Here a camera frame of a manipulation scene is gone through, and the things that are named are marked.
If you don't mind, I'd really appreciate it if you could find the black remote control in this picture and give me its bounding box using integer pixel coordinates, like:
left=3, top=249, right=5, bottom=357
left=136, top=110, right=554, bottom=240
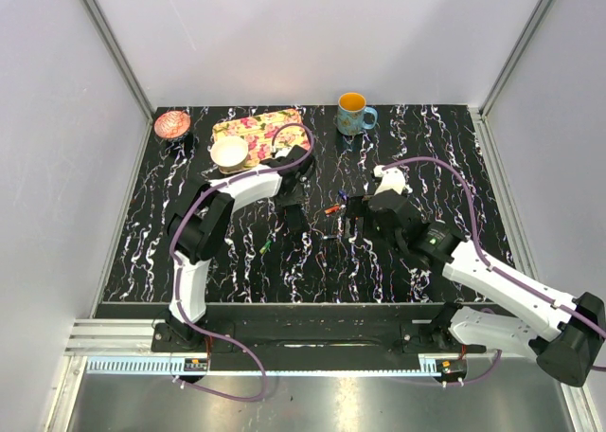
left=281, top=192, right=312, bottom=234

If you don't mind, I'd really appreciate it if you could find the green battery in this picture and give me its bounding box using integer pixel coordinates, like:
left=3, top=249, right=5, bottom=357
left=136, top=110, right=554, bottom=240
left=259, top=241, right=271, bottom=255

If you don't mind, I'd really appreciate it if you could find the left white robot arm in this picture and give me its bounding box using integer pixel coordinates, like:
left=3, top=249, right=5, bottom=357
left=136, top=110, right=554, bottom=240
left=166, top=145, right=313, bottom=352

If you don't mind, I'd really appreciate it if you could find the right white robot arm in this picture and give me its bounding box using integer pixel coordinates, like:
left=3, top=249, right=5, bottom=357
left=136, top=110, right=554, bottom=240
left=346, top=189, right=605, bottom=387

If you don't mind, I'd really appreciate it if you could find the floral rectangular tray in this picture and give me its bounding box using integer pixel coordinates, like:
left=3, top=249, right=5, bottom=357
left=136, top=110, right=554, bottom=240
left=212, top=108, right=310, bottom=171

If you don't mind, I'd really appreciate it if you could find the cream white bowl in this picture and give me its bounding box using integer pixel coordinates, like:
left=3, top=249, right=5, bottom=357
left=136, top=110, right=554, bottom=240
left=210, top=135, right=249, bottom=172

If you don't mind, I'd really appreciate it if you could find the blue mug orange inside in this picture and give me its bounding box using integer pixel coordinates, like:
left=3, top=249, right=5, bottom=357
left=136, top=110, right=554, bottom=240
left=336, top=92, right=378, bottom=136

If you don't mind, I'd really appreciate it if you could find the red patterned bowl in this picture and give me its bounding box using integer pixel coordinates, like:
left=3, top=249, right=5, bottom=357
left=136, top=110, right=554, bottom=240
left=153, top=110, right=191, bottom=140

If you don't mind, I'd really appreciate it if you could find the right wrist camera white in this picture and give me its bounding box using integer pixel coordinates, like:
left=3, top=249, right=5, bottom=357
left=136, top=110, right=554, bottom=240
left=373, top=165, right=412, bottom=195

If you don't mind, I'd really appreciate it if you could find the aluminium frame rail front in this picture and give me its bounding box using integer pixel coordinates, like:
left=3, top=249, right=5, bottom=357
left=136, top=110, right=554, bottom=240
left=65, top=317, right=581, bottom=379

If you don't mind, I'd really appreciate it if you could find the left aluminium frame post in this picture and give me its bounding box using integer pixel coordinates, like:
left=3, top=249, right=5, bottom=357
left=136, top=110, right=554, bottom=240
left=80, top=0, right=154, bottom=122

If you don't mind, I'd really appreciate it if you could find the aluminium frame post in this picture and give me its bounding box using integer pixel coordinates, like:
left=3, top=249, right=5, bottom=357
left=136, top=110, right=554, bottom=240
left=80, top=0, right=154, bottom=122
left=478, top=0, right=556, bottom=117

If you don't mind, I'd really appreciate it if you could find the right aluminium frame post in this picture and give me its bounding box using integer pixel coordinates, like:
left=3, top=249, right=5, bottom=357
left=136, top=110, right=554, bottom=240
left=478, top=0, right=556, bottom=117

